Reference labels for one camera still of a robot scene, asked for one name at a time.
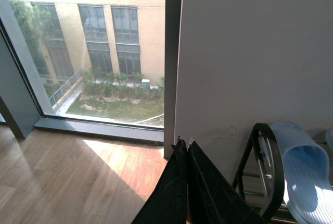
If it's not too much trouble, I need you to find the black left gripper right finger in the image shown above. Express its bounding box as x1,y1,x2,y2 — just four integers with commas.
187,141,267,223

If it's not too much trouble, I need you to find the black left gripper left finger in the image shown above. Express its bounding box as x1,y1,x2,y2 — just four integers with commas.
132,139,187,223

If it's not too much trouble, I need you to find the light blue rubber slipper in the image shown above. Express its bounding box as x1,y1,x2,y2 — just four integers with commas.
270,121,332,223

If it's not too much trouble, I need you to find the black metal shoe rack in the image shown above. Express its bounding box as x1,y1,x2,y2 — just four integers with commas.
232,123,298,223

